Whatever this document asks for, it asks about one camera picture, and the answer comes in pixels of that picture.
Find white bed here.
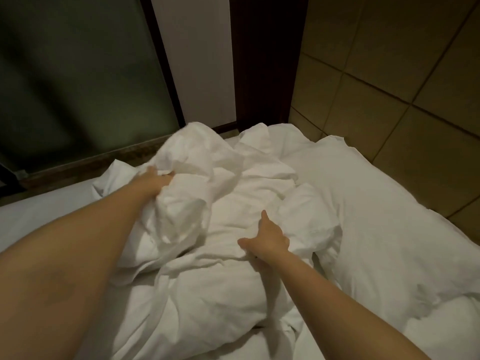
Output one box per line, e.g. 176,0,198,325
0,123,480,360

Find person's right hand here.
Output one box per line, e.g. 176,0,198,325
237,209,292,270

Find white pillow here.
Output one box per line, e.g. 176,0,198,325
240,122,480,360

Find person's right forearm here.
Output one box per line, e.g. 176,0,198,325
255,254,433,360

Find person's left hand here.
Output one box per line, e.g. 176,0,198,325
133,165,177,200

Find white duvet cover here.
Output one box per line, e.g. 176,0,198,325
75,121,343,360

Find tan padded headboard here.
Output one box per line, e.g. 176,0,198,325
288,0,480,246

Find person's left forearm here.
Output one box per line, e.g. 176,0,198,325
0,179,156,360

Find dark wooden wall panel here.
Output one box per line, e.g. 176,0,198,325
228,0,311,134

